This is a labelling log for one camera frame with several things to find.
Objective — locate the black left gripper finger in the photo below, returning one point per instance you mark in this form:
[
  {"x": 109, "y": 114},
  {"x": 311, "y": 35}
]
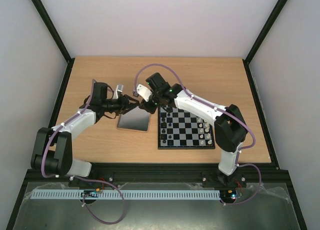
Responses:
[
  {"x": 132, "y": 101},
  {"x": 128, "y": 109}
]

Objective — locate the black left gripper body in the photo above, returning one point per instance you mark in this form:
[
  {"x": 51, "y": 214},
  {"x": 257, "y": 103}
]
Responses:
[{"x": 116, "y": 106}]

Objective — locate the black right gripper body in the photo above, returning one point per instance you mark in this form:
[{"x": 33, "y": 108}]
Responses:
[{"x": 149, "y": 105}]

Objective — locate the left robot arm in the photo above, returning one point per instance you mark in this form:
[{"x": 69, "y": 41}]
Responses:
[{"x": 53, "y": 148}]

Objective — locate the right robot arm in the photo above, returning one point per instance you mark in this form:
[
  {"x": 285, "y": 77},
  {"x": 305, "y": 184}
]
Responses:
[{"x": 229, "y": 126}]

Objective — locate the metal tray wooden rim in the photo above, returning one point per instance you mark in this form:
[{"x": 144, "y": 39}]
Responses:
[{"x": 135, "y": 120}]

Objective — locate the black white chessboard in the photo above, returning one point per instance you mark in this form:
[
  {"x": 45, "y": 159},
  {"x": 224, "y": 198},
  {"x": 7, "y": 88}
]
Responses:
[{"x": 185, "y": 127}]

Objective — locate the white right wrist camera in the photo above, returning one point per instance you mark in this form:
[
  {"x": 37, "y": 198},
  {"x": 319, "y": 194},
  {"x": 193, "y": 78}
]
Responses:
[{"x": 143, "y": 92}]

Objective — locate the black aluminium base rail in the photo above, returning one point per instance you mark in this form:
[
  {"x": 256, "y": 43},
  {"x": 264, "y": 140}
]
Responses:
[{"x": 205, "y": 174}]

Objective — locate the white slotted cable duct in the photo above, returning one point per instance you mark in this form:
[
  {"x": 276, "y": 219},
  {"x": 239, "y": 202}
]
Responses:
[{"x": 126, "y": 194}]

